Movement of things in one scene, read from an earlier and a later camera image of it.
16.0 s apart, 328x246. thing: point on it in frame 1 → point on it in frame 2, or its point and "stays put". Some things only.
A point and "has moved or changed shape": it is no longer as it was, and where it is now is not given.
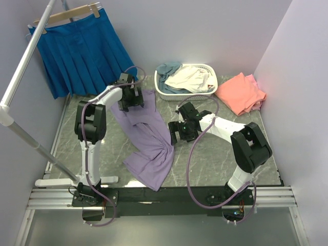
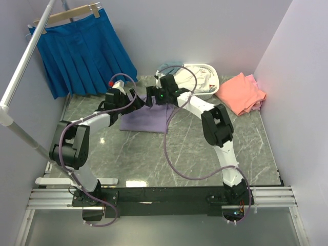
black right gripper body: x=173 y=128 → x=150 y=95
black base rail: x=97 y=203 stays put
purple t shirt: x=152 y=164 has moved or changed shape
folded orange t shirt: x=240 y=95 stays put
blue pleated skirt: x=84 y=58 stays put
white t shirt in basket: x=192 y=79 stays put
